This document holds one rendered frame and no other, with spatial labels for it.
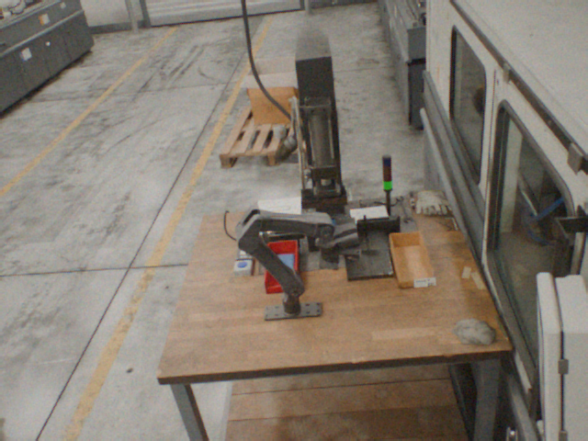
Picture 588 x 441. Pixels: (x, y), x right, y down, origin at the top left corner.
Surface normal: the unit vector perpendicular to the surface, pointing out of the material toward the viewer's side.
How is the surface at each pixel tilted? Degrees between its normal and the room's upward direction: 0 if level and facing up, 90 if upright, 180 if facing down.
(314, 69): 90
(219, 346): 0
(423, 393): 0
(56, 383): 0
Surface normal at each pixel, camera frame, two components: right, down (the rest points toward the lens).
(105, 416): -0.12, -0.83
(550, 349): -0.27, 0.55
